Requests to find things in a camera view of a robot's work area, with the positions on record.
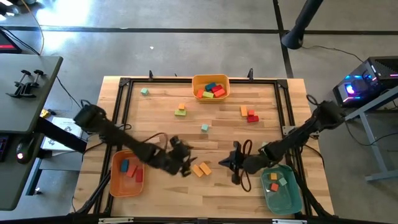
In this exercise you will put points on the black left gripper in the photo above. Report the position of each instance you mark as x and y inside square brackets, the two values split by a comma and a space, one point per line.
[180, 152]

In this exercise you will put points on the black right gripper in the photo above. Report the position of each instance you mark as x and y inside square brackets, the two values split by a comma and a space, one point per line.
[237, 165]

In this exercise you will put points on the small mint green cube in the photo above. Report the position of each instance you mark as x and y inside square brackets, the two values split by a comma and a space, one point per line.
[204, 127]
[282, 181]
[144, 91]

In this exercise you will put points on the small orange cube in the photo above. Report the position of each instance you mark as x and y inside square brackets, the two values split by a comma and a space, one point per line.
[182, 106]
[273, 176]

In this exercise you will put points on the red wooden block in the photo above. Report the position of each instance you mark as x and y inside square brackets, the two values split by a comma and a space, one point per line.
[139, 175]
[217, 88]
[252, 119]

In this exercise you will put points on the small orange-red cube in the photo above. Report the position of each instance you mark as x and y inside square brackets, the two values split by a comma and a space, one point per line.
[274, 187]

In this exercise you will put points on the narrow orange wooden block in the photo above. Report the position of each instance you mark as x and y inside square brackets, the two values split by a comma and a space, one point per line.
[244, 110]

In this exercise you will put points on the small red cube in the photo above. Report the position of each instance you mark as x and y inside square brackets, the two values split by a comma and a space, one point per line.
[251, 112]

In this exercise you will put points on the orange-red wooden block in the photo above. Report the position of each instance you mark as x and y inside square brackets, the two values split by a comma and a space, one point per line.
[220, 93]
[132, 170]
[200, 93]

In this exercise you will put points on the blue wooden block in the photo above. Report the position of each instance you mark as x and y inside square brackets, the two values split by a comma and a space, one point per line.
[210, 86]
[124, 165]

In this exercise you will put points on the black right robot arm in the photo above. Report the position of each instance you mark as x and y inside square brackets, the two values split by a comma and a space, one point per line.
[298, 133]

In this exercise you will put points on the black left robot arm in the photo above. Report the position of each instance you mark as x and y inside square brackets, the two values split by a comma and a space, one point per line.
[124, 140]

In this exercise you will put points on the silver mounting plate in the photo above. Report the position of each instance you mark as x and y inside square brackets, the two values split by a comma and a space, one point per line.
[286, 128]

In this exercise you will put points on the orange plastic bin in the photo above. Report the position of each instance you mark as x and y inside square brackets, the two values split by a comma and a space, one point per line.
[124, 188]

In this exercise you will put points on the teal plastic bin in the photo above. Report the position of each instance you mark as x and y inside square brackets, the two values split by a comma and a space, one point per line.
[286, 202]

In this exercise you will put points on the yellow plastic bin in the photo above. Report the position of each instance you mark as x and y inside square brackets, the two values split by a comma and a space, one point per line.
[197, 80]

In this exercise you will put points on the black table edge clamp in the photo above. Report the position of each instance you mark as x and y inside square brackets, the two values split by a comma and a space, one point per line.
[150, 75]
[250, 74]

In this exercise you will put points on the white paper booklet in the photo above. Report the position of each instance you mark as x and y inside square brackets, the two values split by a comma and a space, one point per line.
[66, 126]

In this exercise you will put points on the black diagonal bar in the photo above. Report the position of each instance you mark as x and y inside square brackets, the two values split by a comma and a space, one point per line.
[62, 137]

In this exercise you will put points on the grey metal stand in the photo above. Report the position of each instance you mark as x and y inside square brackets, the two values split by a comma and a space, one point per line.
[373, 143]

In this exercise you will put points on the black floor pole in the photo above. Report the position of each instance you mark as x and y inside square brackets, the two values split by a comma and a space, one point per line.
[298, 31]

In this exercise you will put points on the small yellow object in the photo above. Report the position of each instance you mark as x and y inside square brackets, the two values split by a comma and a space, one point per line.
[45, 113]

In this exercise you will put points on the black computer mouse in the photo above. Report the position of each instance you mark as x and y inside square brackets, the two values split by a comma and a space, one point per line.
[26, 149]

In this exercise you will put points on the grey side desk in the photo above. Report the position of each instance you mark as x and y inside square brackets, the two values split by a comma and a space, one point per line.
[31, 115]

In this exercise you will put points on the computer tower with coloured lights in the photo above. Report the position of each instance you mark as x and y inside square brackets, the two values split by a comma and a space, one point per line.
[384, 67]

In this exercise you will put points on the black keyboard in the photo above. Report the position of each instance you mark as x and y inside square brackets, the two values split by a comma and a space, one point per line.
[3, 149]

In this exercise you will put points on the dark laptop with red strip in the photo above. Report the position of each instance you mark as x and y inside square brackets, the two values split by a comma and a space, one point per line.
[7, 43]

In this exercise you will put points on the white edge bracket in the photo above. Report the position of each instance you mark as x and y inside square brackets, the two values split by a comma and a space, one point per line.
[115, 220]
[289, 221]

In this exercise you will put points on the black aluminium table frame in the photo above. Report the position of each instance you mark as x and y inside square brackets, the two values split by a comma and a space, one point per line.
[155, 81]

